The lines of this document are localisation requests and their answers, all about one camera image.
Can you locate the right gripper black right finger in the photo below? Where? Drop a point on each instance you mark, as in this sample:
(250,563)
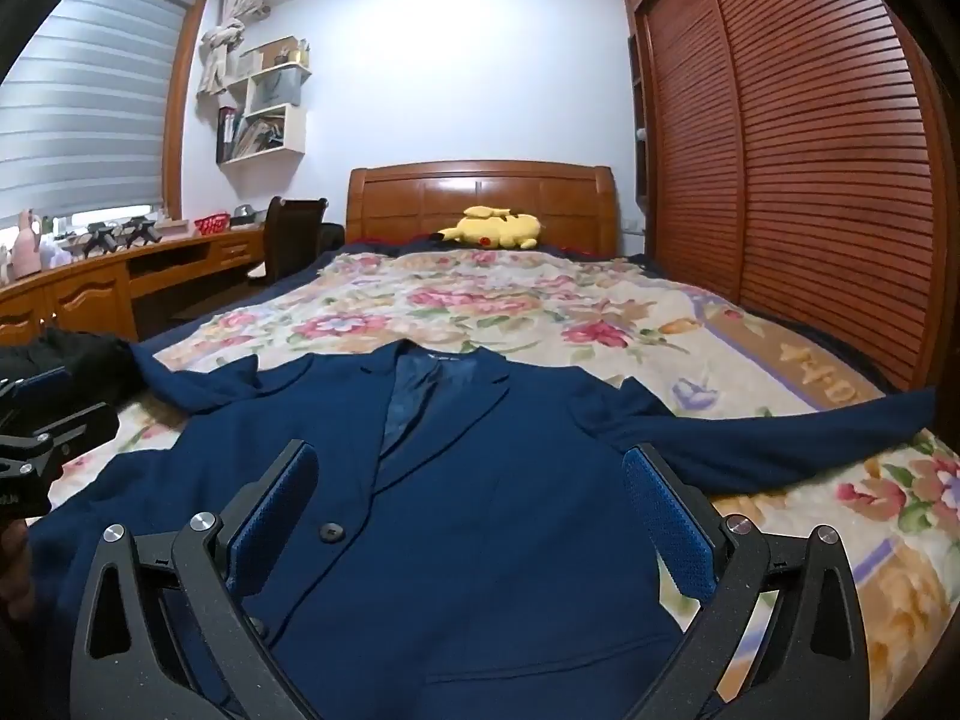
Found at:
(812,659)

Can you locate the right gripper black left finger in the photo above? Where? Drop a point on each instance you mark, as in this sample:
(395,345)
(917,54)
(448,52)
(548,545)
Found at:
(128,661)

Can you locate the navy blue suit jacket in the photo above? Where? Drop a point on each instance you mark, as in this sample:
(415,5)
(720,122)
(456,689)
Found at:
(469,549)

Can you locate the person's left hand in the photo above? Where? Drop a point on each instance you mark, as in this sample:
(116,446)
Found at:
(16,586)

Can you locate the black folded garment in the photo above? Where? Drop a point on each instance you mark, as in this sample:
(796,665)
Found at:
(101,367)

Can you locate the wooden desk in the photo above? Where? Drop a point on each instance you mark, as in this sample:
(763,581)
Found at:
(106,294)

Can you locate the floral bed blanket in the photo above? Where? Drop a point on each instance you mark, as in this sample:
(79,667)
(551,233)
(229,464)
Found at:
(897,511)

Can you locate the red basket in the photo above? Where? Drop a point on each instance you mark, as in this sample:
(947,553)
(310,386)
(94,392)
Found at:
(213,224)

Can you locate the grey window blind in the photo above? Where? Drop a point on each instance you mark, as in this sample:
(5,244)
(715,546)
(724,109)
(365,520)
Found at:
(84,108)

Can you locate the dark wooden chair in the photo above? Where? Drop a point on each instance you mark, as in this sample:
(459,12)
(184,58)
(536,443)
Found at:
(291,236)

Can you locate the tied beige curtain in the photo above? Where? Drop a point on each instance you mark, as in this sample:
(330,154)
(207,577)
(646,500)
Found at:
(216,44)

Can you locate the yellow Pikachu plush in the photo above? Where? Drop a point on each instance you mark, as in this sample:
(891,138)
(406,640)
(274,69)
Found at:
(494,228)

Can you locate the wooden headboard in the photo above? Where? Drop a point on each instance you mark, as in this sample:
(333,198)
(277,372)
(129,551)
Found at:
(577,205)

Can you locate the red-brown louvered wardrobe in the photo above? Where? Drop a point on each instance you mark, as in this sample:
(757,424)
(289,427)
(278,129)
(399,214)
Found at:
(798,162)

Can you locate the white wall shelf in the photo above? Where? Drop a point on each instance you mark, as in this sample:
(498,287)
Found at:
(265,115)

